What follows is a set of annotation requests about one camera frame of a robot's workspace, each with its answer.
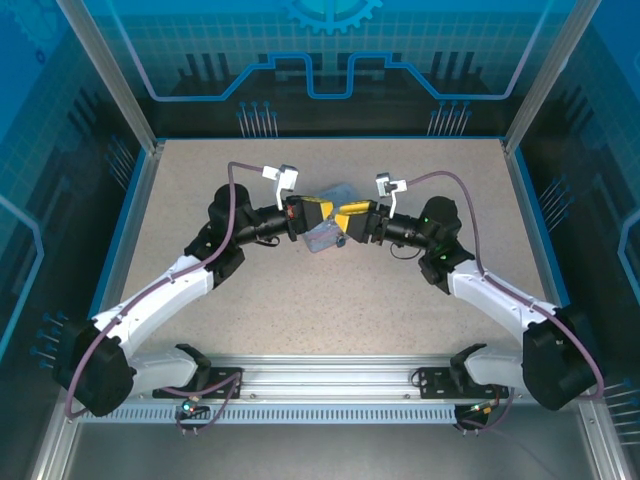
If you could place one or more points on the light blue cartoon tin box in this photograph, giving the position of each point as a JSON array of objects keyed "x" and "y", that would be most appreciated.
[{"x": 325, "y": 240}]

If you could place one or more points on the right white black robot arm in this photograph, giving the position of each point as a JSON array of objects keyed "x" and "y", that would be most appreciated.
[{"x": 500, "y": 300}]

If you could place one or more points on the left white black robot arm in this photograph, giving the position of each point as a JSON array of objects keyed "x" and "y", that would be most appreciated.
[{"x": 160, "y": 295}]

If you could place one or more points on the blue table edge strip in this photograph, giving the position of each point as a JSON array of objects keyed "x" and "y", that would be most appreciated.
[
  {"x": 548, "y": 250},
  {"x": 118, "y": 250}
]

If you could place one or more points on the small LED connector module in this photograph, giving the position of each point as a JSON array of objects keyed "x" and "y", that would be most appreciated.
[
  {"x": 190, "y": 407},
  {"x": 480, "y": 409}
]

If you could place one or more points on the aluminium side rail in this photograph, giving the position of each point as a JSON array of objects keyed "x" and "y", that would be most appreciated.
[
  {"x": 537, "y": 250},
  {"x": 130, "y": 250}
]

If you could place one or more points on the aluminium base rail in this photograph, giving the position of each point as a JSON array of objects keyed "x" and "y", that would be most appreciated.
[{"x": 325, "y": 375}]

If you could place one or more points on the aluminium frame post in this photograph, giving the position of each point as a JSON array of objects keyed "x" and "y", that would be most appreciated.
[
  {"x": 115, "y": 80},
  {"x": 545, "y": 75}
]

